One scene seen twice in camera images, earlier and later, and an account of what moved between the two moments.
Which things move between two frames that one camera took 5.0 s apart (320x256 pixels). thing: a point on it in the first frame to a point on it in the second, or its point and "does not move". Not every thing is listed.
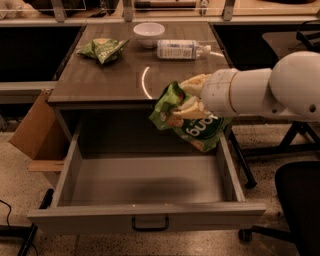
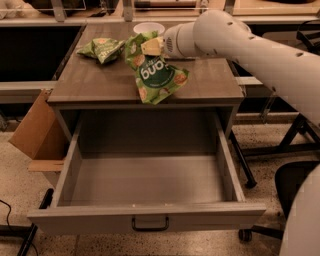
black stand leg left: x=24 y=231 does not move
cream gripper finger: x=194 y=109 to x=153 y=46
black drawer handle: x=149 y=229 does not move
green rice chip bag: x=202 y=132 to x=155 y=78
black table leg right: x=243 y=162 does not move
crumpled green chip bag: x=105 y=50 does not move
